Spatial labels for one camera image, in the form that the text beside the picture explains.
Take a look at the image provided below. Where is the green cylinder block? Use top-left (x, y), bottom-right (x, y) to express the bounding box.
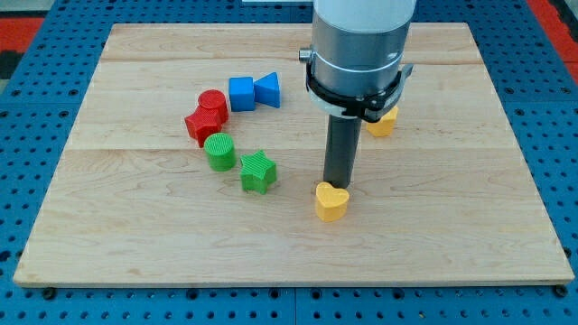
top-left (204, 133), bottom-right (237, 172)

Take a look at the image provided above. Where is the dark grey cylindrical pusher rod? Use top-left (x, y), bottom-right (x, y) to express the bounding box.
top-left (323, 116), bottom-right (361, 189)

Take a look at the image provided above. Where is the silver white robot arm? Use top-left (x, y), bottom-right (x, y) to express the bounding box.
top-left (299, 0), bottom-right (416, 189)

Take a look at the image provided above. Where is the red star block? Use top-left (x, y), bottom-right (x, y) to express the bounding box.
top-left (184, 106), bottom-right (222, 148)

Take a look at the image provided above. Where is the blue cube block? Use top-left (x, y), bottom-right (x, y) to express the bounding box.
top-left (228, 77), bottom-right (255, 112)

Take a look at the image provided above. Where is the wooden board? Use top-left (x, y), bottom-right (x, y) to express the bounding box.
top-left (14, 23), bottom-right (574, 288)

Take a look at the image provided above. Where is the black clamp bracket on arm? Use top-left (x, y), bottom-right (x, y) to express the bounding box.
top-left (305, 61), bottom-right (414, 123)

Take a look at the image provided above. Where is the blue triangle block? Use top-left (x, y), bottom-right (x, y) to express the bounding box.
top-left (254, 72), bottom-right (281, 108)

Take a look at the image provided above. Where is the red cylinder block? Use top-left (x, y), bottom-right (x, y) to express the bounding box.
top-left (198, 89), bottom-right (228, 123)

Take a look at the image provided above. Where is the green star block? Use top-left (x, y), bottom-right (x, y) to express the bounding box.
top-left (239, 150), bottom-right (277, 194)

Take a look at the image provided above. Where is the yellow heart block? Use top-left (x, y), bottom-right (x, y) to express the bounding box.
top-left (315, 182), bottom-right (350, 222)

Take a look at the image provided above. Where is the yellow block behind arm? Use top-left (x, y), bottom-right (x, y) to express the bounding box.
top-left (366, 107), bottom-right (398, 137)

